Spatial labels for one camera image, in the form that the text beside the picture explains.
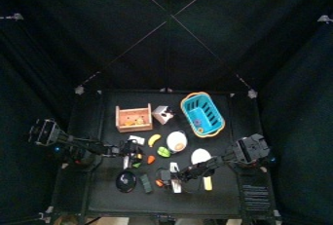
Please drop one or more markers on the small orange carrot top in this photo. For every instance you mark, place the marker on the small orange carrot top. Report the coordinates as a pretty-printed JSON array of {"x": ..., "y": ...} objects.
[{"x": 159, "y": 183}]

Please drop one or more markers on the yellow toy banana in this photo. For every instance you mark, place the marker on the yellow toy banana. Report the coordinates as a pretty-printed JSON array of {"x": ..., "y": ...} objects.
[{"x": 152, "y": 140}]

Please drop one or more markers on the green yellow toy corn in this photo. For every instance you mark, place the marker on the green yellow toy corn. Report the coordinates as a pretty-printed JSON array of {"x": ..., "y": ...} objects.
[{"x": 136, "y": 164}]

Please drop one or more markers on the yellow toy food piece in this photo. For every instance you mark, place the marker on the yellow toy food piece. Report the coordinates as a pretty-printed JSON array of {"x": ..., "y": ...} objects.
[{"x": 139, "y": 120}]

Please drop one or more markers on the yellow toy block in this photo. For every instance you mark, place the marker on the yellow toy block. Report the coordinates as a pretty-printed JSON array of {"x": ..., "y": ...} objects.
[{"x": 207, "y": 183}]

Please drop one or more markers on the orange toy carrot cone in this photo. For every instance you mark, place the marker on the orange toy carrot cone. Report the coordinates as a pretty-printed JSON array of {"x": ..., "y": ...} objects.
[{"x": 150, "y": 159}]

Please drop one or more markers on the orange toy food piece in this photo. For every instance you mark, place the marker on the orange toy food piece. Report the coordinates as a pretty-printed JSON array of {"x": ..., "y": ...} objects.
[{"x": 128, "y": 122}]

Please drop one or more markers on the grey frame corner bracket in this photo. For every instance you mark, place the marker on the grey frame corner bracket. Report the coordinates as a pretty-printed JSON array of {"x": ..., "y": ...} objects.
[
  {"x": 17, "y": 17},
  {"x": 79, "y": 89},
  {"x": 166, "y": 89},
  {"x": 251, "y": 93},
  {"x": 324, "y": 18}
]

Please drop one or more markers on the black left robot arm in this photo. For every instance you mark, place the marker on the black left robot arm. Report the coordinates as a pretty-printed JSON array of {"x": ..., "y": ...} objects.
[{"x": 77, "y": 142}]

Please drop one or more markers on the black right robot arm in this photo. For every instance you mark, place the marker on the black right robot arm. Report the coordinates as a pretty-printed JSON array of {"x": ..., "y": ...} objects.
[{"x": 242, "y": 152}]

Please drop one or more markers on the wooden toy crate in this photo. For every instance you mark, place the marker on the wooden toy crate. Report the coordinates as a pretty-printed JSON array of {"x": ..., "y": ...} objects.
[{"x": 132, "y": 119}]

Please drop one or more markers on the dark green toy block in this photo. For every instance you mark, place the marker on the dark green toy block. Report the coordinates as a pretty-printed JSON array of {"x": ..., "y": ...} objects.
[{"x": 146, "y": 183}]

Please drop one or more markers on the white toy wedge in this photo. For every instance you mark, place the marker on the white toy wedge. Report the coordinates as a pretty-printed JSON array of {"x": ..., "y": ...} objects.
[{"x": 136, "y": 139}]

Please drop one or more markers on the white text label sticker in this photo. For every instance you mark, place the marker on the white text label sticker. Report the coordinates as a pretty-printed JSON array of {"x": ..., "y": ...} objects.
[{"x": 255, "y": 198}]

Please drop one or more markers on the white round plate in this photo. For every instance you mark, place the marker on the white round plate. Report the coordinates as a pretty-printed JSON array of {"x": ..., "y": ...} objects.
[{"x": 199, "y": 156}]

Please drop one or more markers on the blue basket with orange rim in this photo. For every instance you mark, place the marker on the blue basket with orange rim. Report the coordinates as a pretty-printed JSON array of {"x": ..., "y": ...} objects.
[{"x": 203, "y": 113}]

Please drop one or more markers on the green toy lime slice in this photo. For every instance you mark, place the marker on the green toy lime slice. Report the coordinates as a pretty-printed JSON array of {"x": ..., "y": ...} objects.
[{"x": 163, "y": 152}]

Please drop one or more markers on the black round bowl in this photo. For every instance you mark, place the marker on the black round bowl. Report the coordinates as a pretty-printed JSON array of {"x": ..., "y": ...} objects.
[{"x": 126, "y": 181}]

